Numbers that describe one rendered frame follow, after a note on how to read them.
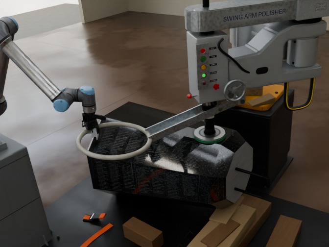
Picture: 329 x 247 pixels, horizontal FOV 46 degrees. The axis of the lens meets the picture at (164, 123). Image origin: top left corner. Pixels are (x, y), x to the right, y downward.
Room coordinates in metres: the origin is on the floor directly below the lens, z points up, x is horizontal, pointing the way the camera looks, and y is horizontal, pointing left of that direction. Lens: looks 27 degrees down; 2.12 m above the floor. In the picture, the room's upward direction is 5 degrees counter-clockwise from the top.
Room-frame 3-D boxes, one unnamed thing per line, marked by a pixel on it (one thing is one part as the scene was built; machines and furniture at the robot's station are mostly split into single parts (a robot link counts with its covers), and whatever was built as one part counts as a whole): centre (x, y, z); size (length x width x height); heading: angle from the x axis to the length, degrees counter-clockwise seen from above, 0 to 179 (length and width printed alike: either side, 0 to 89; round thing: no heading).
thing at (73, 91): (2.39, 0.60, 1.17); 0.12 x 0.12 x 0.09; 80
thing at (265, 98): (2.85, -0.80, 0.80); 0.20 x 0.10 x 0.05; 102
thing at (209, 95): (2.35, -0.38, 1.30); 0.36 x 0.22 x 0.45; 101
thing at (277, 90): (3.09, -0.76, 0.76); 0.49 x 0.49 x 0.05; 54
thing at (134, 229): (2.22, 0.23, 0.07); 0.30 x 0.12 x 0.12; 48
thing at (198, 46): (2.21, -0.26, 1.35); 0.08 x 0.03 x 0.28; 101
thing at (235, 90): (2.25, -0.45, 1.18); 0.15 x 0.10 x 0.15; 101
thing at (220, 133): (2.34, -0.30, 0.82); 0.21 x 0.21 x 0.01
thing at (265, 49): (2.40, -0.69, 1.28); 0.74 x 0.23 x 0.49; 101
